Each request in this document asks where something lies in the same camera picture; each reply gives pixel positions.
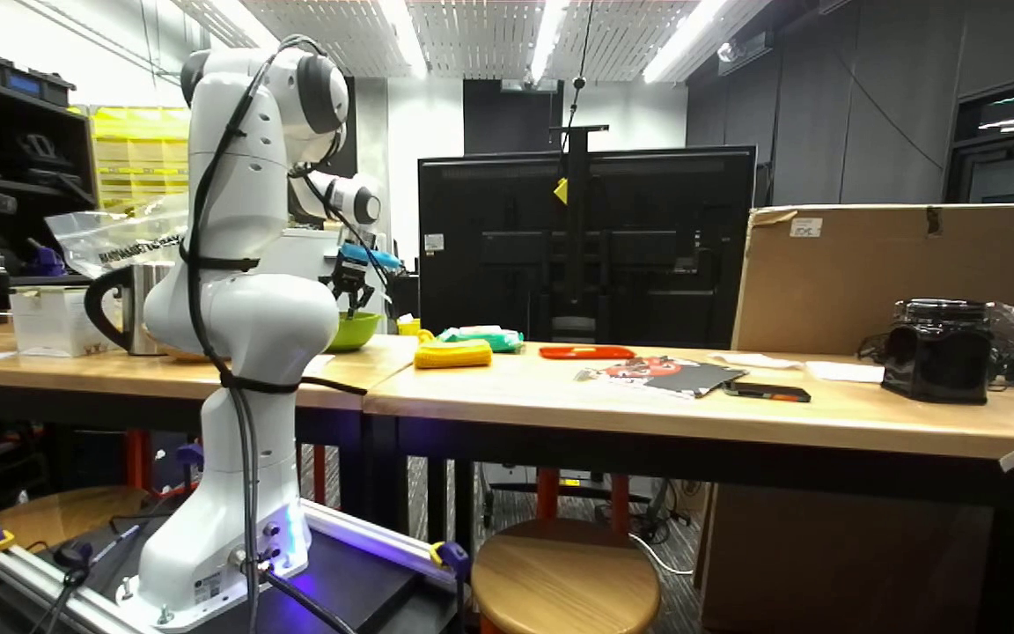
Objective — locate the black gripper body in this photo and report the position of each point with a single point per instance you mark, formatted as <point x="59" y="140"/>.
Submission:
<point x="349" y="282"/>

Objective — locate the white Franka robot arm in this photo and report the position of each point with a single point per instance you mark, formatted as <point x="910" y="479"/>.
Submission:
<point x="243" y="318"/>

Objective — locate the green plastic bowl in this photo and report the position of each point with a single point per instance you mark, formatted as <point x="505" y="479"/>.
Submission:
<point x="357" y="331"/>

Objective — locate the green snack packet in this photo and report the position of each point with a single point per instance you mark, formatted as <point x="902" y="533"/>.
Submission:
<point x="481" y="341"/>

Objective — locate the orange flat tool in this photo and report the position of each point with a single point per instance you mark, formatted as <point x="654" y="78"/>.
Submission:
<point x="586" y="351"/>

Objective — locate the clear plastic bag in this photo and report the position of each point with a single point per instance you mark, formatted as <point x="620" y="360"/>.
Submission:
<point x="91" y="242"/>

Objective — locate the red patterned sheet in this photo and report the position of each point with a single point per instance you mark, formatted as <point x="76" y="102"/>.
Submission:
<point x="630" y="371"/>

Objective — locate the black computer monitor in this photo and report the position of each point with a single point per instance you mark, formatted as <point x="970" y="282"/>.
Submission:
<point x="650" y="247"/>

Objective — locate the clear plastic container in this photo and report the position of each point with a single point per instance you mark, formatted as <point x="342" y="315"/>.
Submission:
<point x="47" y="318"/>

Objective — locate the round wooden stool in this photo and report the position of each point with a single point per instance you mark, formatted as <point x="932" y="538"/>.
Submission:
<point x="566" y="584"/>

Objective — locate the black phone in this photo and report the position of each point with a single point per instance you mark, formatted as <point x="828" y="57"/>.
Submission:
<point x="770" y="392"/>

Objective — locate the brown cardboard box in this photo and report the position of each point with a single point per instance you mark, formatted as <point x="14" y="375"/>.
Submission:
<point x="883" y="276"/>

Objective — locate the cyan wrist camera mount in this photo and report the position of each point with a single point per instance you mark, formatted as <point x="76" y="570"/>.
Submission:
<point x="372" y="254"/>

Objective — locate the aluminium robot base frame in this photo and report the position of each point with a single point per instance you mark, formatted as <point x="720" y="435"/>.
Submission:
<point x="51" y="584"/>

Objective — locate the black camera device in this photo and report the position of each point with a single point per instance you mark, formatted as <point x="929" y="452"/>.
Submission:
<point x="939" y="351"/>

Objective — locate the black wall cabinet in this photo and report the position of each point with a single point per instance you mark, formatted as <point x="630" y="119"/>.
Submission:
<point x="1013" y="146"/>

